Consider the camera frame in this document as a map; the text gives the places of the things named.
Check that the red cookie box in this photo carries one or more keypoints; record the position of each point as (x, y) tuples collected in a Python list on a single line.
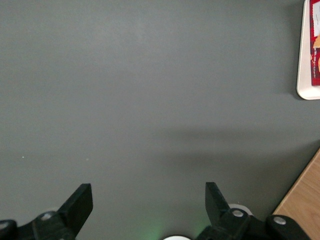
[(315, 50)]

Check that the white round object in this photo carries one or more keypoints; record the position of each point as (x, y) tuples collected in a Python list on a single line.
[(176, 238)]

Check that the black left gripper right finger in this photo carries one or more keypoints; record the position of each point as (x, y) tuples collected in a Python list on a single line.
[(217, 207)]

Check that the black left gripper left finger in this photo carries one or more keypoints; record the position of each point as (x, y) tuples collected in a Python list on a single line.
[(75, 205)]

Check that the light wooden board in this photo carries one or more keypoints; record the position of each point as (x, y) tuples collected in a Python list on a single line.
[(305, 200)]

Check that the white rectangular tray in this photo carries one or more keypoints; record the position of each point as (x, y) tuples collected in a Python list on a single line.
[(304, 75)]

